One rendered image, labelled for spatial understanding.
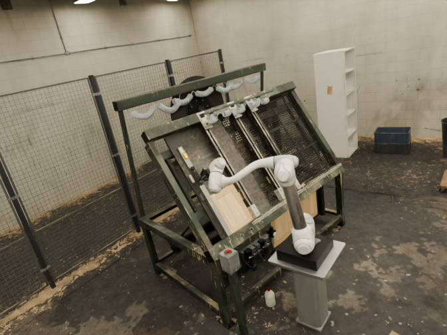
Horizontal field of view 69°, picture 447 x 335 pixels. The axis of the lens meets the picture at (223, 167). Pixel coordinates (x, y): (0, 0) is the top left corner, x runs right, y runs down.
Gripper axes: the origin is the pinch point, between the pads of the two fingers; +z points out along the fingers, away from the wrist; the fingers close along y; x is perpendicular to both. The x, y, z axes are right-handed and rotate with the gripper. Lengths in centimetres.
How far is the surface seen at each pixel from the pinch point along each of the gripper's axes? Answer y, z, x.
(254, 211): 51, 8, 39
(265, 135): -14, 9, 107
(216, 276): 82, 22, -23
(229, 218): 44.1, 14.0, 14.5
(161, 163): -29.5, 10.8, -21.7
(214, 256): 65, 11, -21
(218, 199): 23.5, 14.0, 14.0
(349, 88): -45, 101, 471
